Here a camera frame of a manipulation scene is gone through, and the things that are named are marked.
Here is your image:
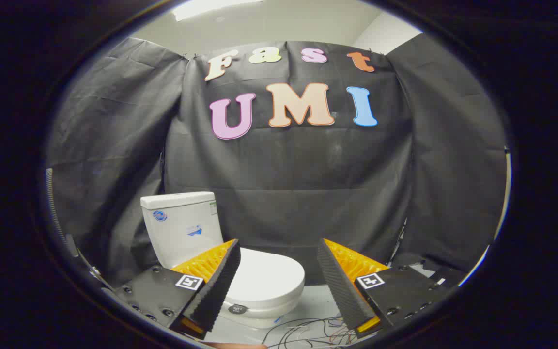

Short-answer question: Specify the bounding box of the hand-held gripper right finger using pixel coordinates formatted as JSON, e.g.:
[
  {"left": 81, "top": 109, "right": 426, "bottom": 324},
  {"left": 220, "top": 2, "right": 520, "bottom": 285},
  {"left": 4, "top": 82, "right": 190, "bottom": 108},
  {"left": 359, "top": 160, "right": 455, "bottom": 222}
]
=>
[{"left": 317, "top": 238, "right": 466, "bottom": 339}]

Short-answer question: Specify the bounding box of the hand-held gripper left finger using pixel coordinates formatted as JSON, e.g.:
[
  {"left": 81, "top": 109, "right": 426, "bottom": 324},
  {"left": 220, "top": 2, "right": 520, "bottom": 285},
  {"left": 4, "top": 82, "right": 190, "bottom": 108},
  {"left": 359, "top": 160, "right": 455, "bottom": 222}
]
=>
[{"left": 114, "top": 239, "right": 241, "bottom": 340}]

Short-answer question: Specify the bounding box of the white toilet bowl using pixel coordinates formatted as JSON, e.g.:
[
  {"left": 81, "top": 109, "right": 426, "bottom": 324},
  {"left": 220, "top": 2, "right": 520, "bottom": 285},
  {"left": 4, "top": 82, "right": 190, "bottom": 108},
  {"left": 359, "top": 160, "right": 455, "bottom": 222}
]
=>
[{"left": 217, "top": 286, "right": 304, "bottom": 330}]

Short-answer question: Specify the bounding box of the black backdrop cloth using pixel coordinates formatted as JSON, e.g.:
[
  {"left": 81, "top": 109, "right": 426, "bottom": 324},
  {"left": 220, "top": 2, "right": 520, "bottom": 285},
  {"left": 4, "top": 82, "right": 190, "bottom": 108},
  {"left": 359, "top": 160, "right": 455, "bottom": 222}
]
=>
[{"left": 46, "top": 38, "right": 508, "bottom": 287}]

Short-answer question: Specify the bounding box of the tangle of floor cables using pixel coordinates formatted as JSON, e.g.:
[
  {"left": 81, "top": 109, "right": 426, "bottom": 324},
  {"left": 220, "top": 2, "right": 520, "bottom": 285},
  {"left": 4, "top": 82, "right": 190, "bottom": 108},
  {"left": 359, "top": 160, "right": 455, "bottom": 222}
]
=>
[{"left": 261, "top": 315, "right": 359, "bottom": 349}]

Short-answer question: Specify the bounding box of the grey corrugated hose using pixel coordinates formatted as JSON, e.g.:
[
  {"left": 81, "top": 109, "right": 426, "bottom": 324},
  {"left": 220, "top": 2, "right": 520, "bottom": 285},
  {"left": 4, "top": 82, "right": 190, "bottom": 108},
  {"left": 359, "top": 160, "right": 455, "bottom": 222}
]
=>
[{"left": 45, "top": 168, "right": 79, "bottom": 258}]

